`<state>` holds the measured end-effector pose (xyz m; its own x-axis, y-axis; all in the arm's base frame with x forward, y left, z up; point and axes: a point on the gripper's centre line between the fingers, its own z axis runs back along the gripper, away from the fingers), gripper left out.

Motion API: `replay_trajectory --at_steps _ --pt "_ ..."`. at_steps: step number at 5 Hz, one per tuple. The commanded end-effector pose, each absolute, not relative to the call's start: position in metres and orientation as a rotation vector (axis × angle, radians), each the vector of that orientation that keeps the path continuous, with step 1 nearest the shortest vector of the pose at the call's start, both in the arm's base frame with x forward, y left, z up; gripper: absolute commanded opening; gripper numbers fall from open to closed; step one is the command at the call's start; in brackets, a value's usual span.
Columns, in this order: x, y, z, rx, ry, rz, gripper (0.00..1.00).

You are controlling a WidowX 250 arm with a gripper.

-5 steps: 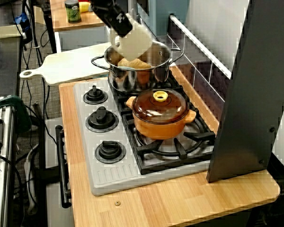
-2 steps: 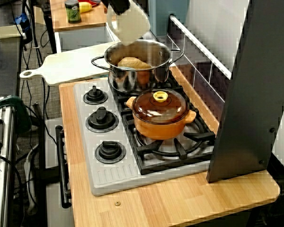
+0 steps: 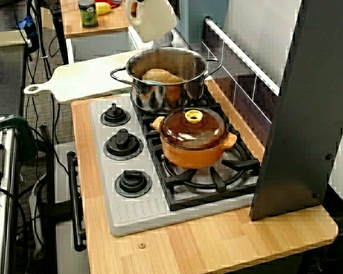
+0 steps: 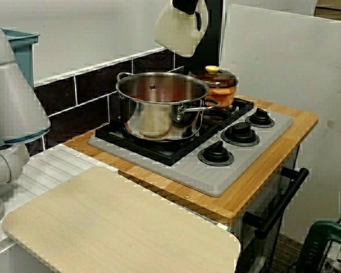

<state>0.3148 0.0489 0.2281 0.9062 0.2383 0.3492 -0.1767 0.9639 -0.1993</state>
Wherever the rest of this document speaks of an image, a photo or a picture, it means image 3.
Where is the cream plastic detergent bottle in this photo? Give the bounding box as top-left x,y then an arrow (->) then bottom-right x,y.
125,0 -> 178,43

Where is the brown lid with yellow knob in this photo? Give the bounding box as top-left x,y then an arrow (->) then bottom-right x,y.
158,108 -> 229,150

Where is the orange toy pot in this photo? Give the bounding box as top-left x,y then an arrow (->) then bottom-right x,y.
151,115 -> 237,169

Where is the black burner grate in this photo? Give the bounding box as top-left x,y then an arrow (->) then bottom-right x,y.
129,88 -> 222,138
146,130 -> 261,212

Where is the stainless steel pot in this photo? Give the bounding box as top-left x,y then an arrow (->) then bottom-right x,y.
110,47 -> 223,112

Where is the black stove knob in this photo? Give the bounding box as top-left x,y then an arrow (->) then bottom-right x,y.
103,128 -> 144,160
99,103 -> 131,127
114,170 -> 153,198

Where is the tan toy bread loaf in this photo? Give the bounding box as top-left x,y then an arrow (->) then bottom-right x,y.
142,67 -> 186,84

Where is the grey stove top panel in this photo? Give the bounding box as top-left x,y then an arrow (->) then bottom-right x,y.
87,95 -> 257,237

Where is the light wooden cutting board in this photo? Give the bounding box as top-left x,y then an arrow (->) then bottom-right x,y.
23,50 -> 140,104

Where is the white toy sink unit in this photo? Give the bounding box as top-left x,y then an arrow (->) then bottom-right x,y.
66,22 -> 195,63

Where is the teal blue box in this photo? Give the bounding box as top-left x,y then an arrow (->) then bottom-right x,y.
176,0 -> 228,44

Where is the dark grey hood side panel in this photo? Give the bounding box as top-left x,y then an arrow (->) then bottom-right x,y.
249,0 -> 343,221

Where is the wooden side table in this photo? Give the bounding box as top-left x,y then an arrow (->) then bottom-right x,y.
53,0 -> 142,65

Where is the green labelled can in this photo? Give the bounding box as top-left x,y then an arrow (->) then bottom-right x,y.
78,0 -> 99,29

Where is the green clamp tool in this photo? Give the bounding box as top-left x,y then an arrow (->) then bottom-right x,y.
0,115 -> 39,161

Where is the black electronics box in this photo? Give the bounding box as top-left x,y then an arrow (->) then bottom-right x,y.
321,182 -> 343,257

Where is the cream flat box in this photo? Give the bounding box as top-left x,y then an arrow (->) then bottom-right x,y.
0,28 -> 29,46

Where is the black oven door handle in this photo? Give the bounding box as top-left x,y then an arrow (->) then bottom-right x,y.
66,151 -> 87,252

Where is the black cable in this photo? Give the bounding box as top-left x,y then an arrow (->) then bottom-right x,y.
0,186 -> 31,269

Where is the silver metal frame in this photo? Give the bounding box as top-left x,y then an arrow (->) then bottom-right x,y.
0,114 -> 19,269

